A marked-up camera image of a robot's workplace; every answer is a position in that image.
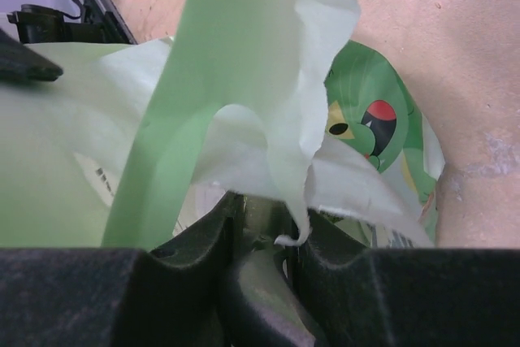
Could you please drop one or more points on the green cat litter bag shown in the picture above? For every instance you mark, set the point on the green cat litter bag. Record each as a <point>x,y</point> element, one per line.
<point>105,155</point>

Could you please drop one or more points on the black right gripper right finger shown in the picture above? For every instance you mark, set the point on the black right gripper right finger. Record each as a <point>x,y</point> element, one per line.
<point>408,297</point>

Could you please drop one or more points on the silver metal scoop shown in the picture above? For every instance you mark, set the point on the silver metal scoop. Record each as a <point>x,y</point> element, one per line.
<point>257,303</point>

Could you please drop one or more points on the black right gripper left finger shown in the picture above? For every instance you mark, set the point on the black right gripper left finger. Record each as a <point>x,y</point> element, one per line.
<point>121,297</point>

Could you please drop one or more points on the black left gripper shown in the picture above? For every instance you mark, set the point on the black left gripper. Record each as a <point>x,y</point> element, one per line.
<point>18,62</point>

